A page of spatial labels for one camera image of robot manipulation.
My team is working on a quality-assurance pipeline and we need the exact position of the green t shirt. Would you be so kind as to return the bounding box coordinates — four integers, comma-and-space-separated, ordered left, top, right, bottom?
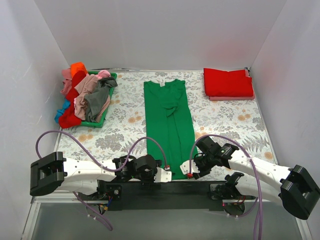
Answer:
143, 79, 198, 180

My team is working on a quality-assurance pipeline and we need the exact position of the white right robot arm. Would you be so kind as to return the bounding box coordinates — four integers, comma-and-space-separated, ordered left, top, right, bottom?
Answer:
187, 134, 320, 220

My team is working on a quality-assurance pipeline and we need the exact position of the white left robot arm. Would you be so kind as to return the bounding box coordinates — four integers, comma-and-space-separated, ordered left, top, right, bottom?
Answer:
29, 151, 162, 200

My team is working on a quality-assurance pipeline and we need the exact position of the floral patterned table mat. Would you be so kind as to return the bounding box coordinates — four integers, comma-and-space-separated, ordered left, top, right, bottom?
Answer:
56, 71, 277, 164

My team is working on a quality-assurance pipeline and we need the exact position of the green laundry basket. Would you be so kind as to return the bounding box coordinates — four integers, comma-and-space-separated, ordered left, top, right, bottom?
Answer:
75, 69, 118, 128

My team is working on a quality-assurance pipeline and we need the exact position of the folded red t shirt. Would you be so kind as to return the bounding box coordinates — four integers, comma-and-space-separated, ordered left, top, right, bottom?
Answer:
203, 67, 254, 98

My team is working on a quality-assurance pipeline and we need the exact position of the grey t shirt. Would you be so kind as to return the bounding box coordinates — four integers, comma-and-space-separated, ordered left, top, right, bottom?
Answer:
84, 77, 118, 123

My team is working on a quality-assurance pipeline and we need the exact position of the crumpled red t shirt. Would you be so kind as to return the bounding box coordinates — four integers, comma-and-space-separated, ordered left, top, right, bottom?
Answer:
58, 71, 87, 129

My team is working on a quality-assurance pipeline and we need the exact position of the blue t shirt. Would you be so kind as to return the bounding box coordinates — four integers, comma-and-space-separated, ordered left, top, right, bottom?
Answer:
54, 98, 71, 124

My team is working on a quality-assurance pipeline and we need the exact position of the orange t shirt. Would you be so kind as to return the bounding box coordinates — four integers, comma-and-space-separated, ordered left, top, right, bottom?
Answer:
70, 62, 88, 78

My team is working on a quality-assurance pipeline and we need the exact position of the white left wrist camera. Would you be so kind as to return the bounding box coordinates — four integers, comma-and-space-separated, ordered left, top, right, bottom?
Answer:
153, 167, 172, 183

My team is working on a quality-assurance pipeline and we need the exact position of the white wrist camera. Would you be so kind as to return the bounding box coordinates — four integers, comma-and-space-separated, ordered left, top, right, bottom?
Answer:
180, 159, 200, 178
153, 167, 172, 183

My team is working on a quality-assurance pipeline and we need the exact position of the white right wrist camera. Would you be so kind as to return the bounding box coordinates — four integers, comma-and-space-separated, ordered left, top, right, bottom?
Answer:
180, 159, 200, 178

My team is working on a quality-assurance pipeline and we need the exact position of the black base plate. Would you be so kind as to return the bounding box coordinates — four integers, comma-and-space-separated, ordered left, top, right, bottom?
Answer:
77, 181, 256, 212

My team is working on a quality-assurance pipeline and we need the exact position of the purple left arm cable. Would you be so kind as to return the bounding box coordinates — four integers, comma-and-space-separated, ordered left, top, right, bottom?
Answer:
35, 129, 172, 231

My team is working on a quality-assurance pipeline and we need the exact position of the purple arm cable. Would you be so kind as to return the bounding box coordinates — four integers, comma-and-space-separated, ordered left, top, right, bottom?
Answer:
35, 129, 172, 231
188, 134, 263, 240

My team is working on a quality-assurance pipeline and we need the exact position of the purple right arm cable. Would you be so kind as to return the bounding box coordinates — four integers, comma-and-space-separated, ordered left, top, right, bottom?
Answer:
188, 134, 263, 240

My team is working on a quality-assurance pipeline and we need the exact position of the aluminium frame rail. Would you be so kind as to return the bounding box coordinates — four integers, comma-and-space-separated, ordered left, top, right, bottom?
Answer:
21, 181, 313, 240

